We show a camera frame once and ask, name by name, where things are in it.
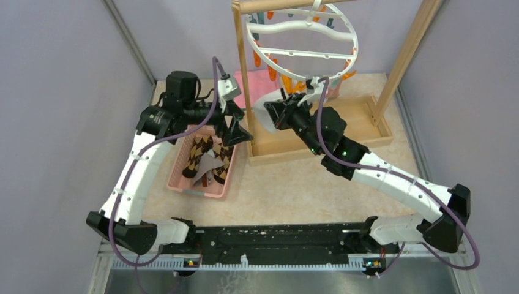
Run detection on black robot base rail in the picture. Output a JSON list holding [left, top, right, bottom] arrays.
[[162, 222, 400, 266]]

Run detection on orange clip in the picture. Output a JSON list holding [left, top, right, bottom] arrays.
[[281, 75, 306, 95]]

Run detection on brown argyle sock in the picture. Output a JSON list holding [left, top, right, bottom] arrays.
[[212, 144, 234, 184], [182, 135, 214, 178]]

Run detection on grey sock red stripes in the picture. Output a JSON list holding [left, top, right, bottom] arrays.
[[191, 153, 224, 187]]

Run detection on pink patterned sock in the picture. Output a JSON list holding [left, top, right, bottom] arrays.
[[326, 78, 343, 99]]

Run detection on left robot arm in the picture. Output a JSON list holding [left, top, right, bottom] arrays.
[[86, 71, 252, 255]]

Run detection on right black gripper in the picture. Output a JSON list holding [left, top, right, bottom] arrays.
[[264, 93, 323, 157]]

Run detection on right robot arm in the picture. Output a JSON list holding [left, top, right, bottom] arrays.
[[255, 94, 471, 253]]

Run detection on white tall sock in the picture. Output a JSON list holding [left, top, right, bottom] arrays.
[[253, 88, 289, 133]]

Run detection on wooden hanger rack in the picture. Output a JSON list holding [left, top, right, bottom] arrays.
[[231, 1, 441, 165]]

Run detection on pink folded cloth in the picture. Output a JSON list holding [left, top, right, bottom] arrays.
[[234, 69, 280, 109]]

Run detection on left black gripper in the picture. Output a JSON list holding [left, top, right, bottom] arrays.
[[183, 96, 253, 145]]

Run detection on white round clip hanger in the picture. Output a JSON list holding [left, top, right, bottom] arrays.
[[233, 1, 359, 81]]

